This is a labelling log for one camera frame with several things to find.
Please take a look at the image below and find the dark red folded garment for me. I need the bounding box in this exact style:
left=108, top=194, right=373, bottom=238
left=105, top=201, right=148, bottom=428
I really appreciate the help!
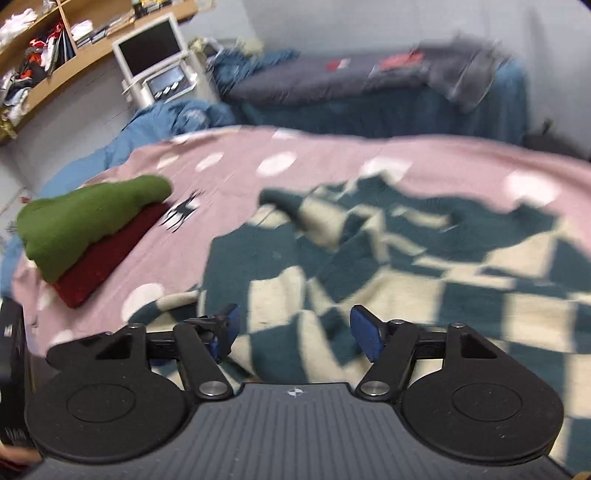
left=50, top=201, right=172, bottom=309

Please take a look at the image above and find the wooden wall shelf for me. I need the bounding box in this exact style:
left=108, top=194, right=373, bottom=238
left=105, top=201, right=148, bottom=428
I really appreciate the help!
left=0, top=0, right=218, bottom=145

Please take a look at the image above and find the red cloth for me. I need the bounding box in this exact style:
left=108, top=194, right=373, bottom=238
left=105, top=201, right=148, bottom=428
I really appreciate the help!
left=369, top=52, right=426, bottom=75

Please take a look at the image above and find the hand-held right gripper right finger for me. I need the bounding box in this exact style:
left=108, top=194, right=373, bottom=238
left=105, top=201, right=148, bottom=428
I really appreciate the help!
left=349, top=305, right=513, bottom=401

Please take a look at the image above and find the grey towel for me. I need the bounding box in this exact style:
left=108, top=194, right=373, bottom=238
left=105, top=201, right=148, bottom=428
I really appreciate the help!
left=418, top=33, right=515, bottom=114

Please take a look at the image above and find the grey massage bed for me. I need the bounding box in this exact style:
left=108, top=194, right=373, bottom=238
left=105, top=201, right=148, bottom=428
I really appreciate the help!
left=222, top=39, right=529, bottom=145

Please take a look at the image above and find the pink polka dot bedsheet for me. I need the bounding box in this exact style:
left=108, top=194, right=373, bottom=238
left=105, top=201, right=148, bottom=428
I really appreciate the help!
left=10, top=126, right=591, bottom=370

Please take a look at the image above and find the teal cream checkered sweater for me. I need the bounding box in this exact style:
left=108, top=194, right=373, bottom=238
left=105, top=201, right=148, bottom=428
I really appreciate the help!
left=121, top=173, right=591, bottom=476

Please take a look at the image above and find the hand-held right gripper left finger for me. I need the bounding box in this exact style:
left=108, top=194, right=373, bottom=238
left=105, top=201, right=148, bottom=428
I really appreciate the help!
left=46, top=303, right=241, bottom=401

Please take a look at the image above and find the green folded garment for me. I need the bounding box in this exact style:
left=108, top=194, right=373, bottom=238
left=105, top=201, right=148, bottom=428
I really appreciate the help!
left=17, top=174, right=174, bottom=283

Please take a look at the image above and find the white machine with screen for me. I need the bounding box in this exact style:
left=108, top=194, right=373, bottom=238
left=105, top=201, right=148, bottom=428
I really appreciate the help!
left=112, top=12, right=218, bottom=112

